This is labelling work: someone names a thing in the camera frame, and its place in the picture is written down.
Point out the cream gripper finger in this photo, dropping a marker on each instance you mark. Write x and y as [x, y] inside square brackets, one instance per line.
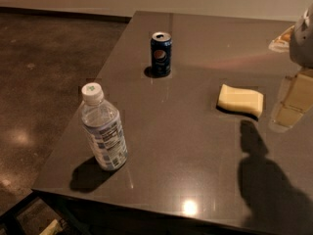
[281, 43]
[294, 101]

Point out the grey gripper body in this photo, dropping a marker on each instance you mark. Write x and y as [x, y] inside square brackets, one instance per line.
[302, 46]

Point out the yellow sponge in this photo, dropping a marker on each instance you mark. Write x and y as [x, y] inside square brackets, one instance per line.
[239, 100]

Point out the blue Pepsi can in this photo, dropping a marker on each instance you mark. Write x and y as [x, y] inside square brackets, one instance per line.
[161, 44]

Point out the clear plastic water bottle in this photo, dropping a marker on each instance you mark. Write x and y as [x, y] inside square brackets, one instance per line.
[103, 127]

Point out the yellow object under table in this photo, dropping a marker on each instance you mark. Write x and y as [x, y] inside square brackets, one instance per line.
[52, 229]

